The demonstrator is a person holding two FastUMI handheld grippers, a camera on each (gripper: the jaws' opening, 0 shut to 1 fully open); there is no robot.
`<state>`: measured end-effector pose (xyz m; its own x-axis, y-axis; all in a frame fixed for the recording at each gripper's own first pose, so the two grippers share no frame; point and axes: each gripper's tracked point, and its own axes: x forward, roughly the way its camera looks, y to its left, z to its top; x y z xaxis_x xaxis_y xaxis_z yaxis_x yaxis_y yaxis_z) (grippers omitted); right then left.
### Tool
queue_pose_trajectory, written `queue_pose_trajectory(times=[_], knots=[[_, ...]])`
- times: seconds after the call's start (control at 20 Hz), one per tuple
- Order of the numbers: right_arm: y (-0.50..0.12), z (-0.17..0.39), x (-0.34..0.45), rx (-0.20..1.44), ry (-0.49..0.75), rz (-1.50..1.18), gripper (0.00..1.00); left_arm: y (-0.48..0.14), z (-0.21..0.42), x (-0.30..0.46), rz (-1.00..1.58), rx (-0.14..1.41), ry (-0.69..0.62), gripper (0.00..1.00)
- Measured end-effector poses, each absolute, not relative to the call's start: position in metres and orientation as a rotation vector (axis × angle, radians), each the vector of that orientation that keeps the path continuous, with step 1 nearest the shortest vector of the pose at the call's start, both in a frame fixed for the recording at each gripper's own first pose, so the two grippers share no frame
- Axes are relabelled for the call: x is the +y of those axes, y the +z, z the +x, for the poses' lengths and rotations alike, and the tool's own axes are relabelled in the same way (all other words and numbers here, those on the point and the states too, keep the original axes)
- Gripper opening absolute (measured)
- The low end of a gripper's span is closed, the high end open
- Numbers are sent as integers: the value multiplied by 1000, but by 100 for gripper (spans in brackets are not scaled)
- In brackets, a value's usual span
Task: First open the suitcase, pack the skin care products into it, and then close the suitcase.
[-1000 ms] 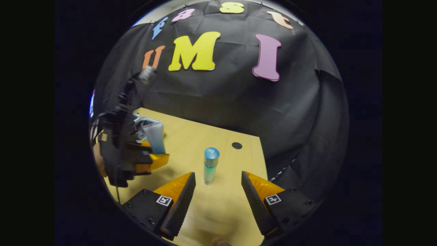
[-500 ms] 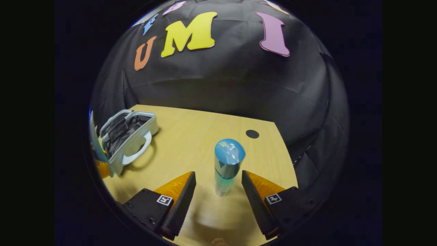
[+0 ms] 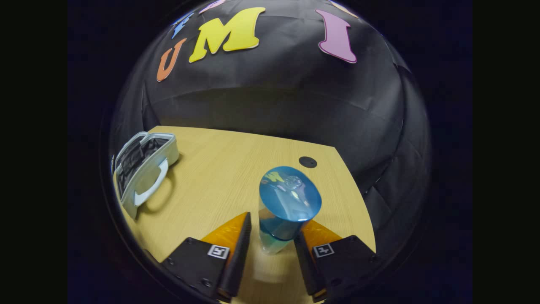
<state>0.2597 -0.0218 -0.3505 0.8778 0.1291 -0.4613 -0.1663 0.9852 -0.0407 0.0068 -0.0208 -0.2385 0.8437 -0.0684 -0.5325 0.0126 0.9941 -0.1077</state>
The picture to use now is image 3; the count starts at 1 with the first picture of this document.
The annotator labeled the blue capped clear bottle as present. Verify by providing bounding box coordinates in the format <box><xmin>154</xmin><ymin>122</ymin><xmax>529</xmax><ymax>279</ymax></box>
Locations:
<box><xmin>258</xmin><ymin>166</ymin><xmax>322</xmax><ymax>255</ymax></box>

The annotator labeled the light blue suitcase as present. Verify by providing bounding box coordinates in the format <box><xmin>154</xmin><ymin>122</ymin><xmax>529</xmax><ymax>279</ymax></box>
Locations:
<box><xmin>113</xmin><ymin>131</ymin><xmax>180</xmax><ymax>220</ymax></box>

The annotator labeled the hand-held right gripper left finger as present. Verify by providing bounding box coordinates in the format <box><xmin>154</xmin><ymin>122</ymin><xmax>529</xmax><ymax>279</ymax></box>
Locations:
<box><xmin>160</xmin><ymin>212</ymin><xmax>252</xmax><ymax>302</ymax></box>

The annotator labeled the black backdrop cloth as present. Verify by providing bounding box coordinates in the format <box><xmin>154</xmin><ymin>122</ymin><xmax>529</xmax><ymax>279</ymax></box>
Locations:
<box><xmin>109</xmin><ymin>0</ymin><xmax>432</xmax><ymax>254</ymax></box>

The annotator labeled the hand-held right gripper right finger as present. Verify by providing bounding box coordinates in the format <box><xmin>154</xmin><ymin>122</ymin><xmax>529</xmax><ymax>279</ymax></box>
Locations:
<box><xmin>293</xmin><ymin>220</ymin><xmax>377</xmax><ymax>302</ymax></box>

